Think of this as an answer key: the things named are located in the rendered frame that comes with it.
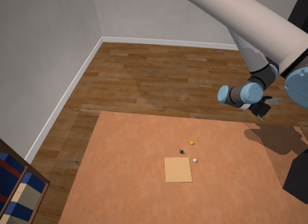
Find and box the light orange mat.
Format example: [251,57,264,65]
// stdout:
[164,157,192,182]

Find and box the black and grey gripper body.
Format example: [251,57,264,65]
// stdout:
[248,100,271,117]

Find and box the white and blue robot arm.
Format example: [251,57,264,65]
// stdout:
[188,0,308,110]

